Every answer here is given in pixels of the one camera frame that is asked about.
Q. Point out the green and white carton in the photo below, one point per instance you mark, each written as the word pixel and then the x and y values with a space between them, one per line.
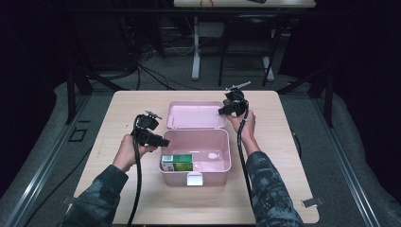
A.
pixel 181 159

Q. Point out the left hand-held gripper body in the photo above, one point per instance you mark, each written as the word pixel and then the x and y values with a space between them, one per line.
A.
pixel 146 122

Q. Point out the white-legged desk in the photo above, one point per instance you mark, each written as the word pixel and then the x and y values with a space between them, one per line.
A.
pixel 196 47

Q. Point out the dark flat item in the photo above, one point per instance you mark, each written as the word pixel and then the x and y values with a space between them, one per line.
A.
pixel 257 1

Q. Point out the metal table clip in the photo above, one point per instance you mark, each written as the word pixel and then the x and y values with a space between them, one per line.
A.
pixel 67 200
pixel 312 202

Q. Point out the black chair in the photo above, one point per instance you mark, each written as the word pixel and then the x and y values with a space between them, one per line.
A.
pixel 249 34

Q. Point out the black frame stand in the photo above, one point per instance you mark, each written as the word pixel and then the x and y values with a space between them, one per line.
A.
pixel 71 94
pixel 329 101

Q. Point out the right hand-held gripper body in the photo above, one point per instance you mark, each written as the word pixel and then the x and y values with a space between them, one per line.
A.
pixel 236 102

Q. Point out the metal floor rail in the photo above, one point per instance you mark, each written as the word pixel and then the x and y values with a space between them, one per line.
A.
pixel 346 170
pixel 41 170

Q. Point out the person's left hand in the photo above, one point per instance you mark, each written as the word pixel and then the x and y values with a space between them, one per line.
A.
pixel 124 154

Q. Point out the person's right hand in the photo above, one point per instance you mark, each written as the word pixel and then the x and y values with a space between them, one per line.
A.
pixel 250 126

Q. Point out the pink plastic box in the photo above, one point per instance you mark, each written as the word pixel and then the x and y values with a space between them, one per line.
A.
pixel 208 142

